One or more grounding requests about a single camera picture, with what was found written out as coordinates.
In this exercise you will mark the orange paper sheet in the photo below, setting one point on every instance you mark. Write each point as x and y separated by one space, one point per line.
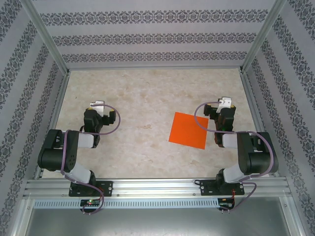
188 130

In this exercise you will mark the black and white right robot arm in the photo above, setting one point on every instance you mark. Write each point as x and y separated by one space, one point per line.
258 157

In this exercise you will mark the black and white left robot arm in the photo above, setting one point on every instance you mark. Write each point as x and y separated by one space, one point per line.
56 152

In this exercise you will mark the grey sheet metal panel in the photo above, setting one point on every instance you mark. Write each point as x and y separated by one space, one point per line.
157 221

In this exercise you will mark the small circuit board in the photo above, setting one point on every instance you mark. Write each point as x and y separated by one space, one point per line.
91 202
225 202

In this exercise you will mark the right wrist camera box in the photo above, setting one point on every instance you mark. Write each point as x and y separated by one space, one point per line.
225 102

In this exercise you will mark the aluminium side rail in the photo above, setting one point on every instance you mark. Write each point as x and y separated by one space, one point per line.
54 123
254 110

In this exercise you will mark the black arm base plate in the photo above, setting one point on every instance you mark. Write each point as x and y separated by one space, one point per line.
205 188
108 188

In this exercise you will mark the aluminium frame post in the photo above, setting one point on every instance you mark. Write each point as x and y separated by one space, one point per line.
259 40
50 40

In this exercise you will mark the aluminium mounting rail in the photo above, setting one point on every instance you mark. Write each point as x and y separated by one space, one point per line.
157 188

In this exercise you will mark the aluminium frame bar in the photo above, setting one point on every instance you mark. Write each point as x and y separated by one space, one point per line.
295 218
21 218

